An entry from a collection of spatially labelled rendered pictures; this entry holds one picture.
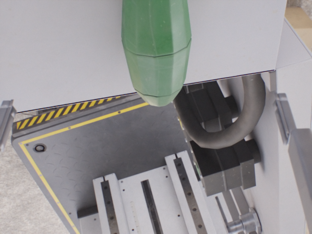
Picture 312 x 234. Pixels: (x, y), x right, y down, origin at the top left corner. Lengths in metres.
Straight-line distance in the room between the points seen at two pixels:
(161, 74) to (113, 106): 1.32
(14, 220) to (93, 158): 0.88
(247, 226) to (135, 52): 0.40
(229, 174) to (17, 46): 0.27
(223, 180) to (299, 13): 1.48
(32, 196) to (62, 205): 0.48
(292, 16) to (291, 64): 1.60
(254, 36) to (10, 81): 0.11
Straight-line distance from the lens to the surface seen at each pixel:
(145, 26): 0.18
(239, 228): 0.57
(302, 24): 1.82
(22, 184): 2.23
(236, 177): 0.44
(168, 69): 0.19
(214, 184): 0.43
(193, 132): 0.43
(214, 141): 0.40
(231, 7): 0.21
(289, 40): 0.26
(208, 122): 0.46
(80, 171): 1.70
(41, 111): 1.70
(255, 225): 0.57
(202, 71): 0.23
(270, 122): 0.37
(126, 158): 1.69
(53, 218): 2.45
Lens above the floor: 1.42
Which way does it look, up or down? 44 degrees down
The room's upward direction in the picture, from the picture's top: 162 degrees clockwise
